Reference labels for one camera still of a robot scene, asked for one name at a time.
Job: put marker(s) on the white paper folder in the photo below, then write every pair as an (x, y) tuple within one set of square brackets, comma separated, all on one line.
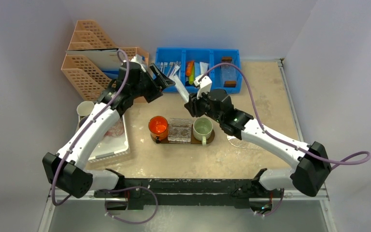
[(106, 60)]

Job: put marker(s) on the cream ceramic mug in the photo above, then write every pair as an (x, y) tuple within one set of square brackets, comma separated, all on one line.
[(85, 108)]

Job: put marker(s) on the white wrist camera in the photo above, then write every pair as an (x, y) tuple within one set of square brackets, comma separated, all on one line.
[(139, 59), (203, 83)]

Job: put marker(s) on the orange small tube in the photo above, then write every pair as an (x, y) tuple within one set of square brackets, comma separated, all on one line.
[(189, 67)]

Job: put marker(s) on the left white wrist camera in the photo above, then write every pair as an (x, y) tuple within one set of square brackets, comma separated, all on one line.
[(139, 59)]

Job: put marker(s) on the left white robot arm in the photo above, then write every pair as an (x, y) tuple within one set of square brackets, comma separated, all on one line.
[(66, 168)]

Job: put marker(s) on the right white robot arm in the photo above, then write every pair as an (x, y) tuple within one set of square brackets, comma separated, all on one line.
[(308, 168)]

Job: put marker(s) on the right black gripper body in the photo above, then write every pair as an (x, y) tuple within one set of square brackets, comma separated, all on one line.
[(193, 106)]

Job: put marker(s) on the orange translucent cup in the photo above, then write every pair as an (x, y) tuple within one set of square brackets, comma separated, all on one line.
[(159, 128)]

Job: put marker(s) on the blue small tube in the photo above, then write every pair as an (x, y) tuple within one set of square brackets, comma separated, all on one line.
[(197, 70)]

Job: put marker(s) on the white plastic cup bin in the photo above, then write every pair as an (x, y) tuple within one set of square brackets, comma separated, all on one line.
[(114, 143)]

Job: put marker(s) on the clear glass toothbrush holder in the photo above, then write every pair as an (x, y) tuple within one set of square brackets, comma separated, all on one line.
[(180, 131)]

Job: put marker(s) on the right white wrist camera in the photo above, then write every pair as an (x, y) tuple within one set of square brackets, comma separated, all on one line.
[(203, 83)]

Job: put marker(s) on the black aluminium base frame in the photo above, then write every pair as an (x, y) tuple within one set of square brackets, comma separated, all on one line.
[(239, 193)]

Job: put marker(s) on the yellow green small tube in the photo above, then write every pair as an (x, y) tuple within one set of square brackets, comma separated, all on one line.
[(191, 78)]

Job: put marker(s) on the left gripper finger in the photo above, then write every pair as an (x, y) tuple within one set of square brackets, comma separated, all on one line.
[(162, 83), (157, 72)]

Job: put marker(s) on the brown wooden oval tray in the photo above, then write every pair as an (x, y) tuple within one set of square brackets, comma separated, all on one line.
[(193, 140)]

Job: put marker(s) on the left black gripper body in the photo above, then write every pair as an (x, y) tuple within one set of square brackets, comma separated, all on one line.
[(146, 87)]

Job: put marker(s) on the peach plastic desk organizer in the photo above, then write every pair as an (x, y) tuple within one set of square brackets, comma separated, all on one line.
[(85, 77)]

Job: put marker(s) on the brown wooden block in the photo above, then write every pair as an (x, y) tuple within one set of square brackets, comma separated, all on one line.
[(230, 84)]

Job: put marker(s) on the light green ceramic mug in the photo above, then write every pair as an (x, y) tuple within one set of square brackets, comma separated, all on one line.
[(202, 130)]

